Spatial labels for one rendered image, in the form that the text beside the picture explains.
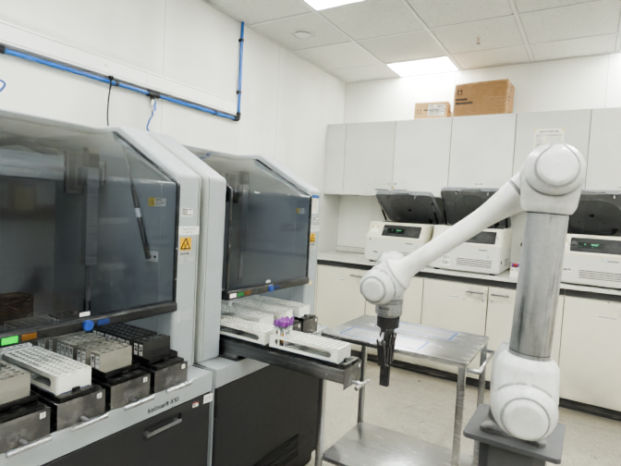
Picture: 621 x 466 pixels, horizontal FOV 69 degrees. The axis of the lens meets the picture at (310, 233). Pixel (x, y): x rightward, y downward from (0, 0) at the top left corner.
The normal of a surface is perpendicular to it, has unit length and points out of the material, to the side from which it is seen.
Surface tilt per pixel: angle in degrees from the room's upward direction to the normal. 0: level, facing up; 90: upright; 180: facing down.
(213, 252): 90
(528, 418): 96
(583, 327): 90
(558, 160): 84
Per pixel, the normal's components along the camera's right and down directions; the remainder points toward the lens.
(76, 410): 0.85, 0.07
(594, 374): -0.53, 0.02
